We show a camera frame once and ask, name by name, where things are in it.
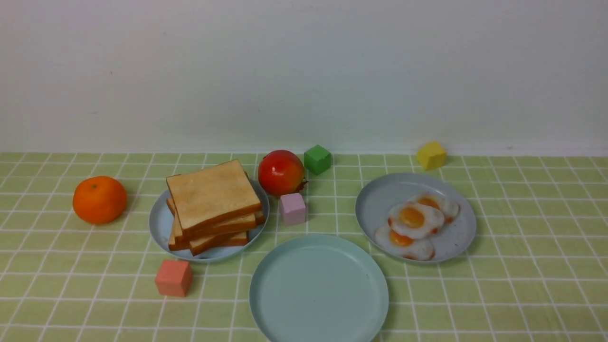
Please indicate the orange mandarin fruit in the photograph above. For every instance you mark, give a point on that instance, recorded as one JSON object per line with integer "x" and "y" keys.
{"x": 99, "y": 200}

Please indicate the blue-grey bread plate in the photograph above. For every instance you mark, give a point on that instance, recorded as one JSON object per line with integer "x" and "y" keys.
{"x": 161, "y": 221}

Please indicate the pink cube block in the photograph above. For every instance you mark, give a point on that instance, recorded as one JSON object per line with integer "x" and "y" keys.
{"x": 293, "y": 209}

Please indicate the grey egg plate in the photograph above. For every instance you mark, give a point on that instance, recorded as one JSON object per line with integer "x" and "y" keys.
{"x": 380, "y": 195}

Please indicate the salmon red cube block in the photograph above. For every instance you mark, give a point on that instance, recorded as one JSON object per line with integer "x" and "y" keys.
{"x": 174, "y": 278}

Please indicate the yellow cube block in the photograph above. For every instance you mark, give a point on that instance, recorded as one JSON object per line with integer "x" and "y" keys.
{"x": 431, "y": 156}

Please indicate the light teal empty plate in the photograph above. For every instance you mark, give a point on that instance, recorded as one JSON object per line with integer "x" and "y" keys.
{"x": 318, "y": 288}

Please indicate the green cube block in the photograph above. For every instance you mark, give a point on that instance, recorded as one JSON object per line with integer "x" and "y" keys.
{"x": 317, "y": 160}

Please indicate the toast slice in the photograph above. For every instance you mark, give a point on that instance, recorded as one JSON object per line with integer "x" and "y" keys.
{"x": 199, "y": 246}
{"x": 213, "y": 195}
{"x": 234, "y": 232}
{"x": 239, "y": 224}

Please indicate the red pomegranate fruit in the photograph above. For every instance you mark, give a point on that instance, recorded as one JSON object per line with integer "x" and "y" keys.
{"x": 281, "y": 172}

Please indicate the fried egg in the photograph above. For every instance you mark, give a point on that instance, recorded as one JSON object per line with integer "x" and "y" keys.
{"x": 450, "y": 208}
{"x": 401, "y": 246}
{"x": 415, "y": 220}

